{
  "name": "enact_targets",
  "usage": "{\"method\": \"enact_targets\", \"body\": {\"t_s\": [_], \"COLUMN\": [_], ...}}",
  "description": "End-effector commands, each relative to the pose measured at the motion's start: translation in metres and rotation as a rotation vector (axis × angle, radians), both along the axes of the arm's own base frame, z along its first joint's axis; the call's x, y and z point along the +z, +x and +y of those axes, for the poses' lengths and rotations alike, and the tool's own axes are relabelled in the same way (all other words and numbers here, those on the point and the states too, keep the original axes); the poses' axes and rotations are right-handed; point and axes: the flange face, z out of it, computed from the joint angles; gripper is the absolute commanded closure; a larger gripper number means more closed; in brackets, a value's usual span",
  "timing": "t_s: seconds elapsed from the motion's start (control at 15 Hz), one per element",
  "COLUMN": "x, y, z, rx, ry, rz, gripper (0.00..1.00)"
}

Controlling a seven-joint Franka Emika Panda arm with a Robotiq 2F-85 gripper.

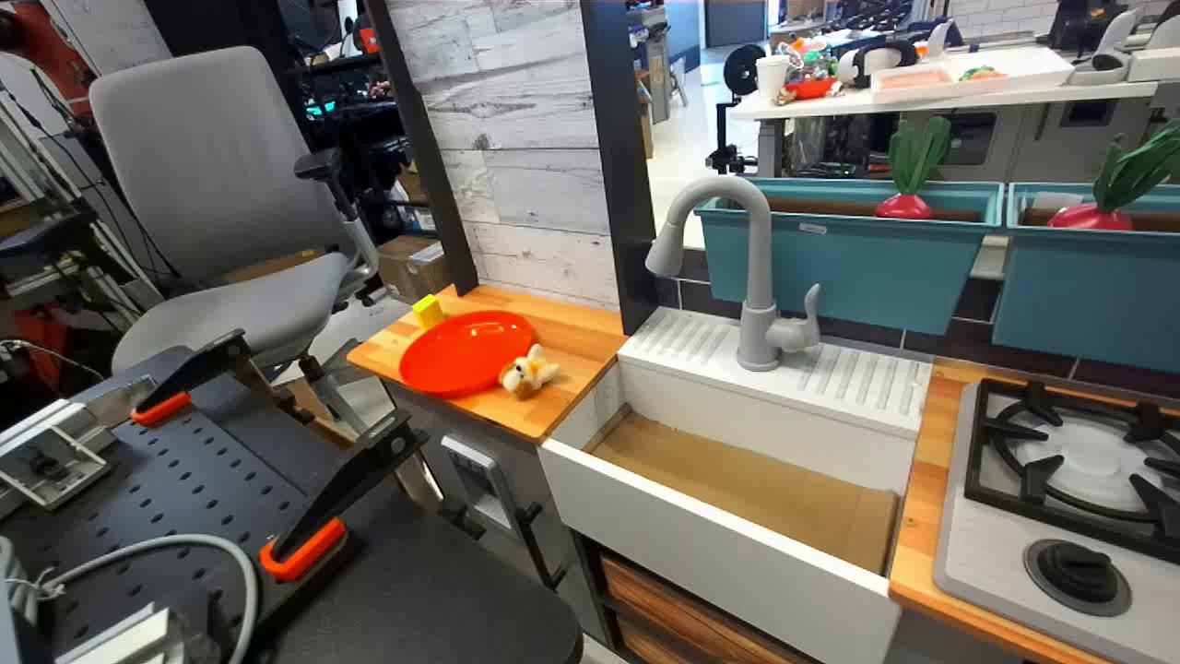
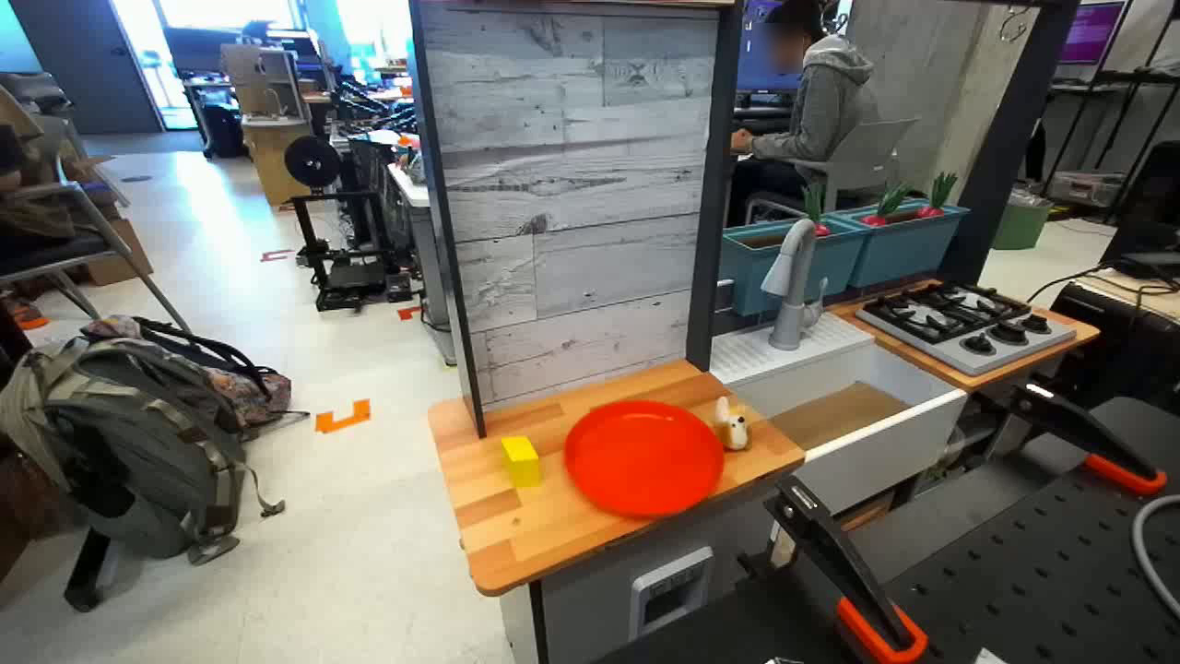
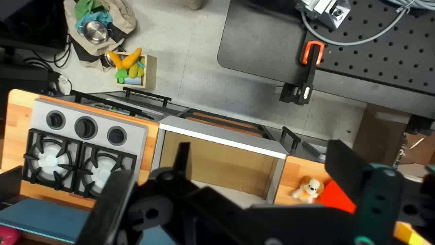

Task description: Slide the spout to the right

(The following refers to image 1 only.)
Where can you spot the grey office chair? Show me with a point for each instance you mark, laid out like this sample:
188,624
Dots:
206,158

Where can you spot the toy radish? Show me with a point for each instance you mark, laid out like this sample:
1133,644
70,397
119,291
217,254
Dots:
1125,173
914,153

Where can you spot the black stove knob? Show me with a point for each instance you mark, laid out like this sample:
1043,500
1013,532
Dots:
1078,575

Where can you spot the wooden countertop right section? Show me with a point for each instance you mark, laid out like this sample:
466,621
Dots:
912,569

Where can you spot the teal planter box left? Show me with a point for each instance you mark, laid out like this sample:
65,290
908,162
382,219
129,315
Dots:
874,270

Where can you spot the black orange clamp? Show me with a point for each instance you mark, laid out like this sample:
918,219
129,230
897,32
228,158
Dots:
173,392
321,528

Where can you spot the grey kitchen faucet spout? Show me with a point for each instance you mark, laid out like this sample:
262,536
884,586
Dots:
763,338

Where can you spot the toy radish right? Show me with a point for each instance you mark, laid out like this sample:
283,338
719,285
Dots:
1125,173

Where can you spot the black stove grate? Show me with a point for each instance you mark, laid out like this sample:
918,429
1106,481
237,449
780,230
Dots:
1074,462

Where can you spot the toy radish left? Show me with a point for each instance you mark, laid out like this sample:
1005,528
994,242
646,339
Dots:
914,153

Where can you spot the black perforated mounting board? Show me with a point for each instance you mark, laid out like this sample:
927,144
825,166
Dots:
228,465

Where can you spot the yellow toy block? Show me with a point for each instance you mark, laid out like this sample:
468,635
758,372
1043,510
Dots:
429,310

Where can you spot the teal planter box right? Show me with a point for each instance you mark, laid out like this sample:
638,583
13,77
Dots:
1091,291

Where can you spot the teal planter box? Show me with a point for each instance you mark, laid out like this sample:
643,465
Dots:
874,270
1091,291

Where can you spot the black orange clamp rear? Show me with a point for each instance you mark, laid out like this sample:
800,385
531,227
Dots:
173,392

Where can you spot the orange plastic plate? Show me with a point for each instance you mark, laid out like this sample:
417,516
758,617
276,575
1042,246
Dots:
466,351

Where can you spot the white background table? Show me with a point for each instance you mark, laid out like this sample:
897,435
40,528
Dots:
1052,118

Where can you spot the cream toy food piece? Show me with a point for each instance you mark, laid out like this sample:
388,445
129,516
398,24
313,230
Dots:
530,372

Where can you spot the black orange clamp front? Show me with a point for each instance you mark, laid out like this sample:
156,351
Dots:
321,528

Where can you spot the grey toy stove top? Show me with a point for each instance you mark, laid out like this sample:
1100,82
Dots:
978,559

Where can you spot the white toy sink basin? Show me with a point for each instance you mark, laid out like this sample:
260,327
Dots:
768,496

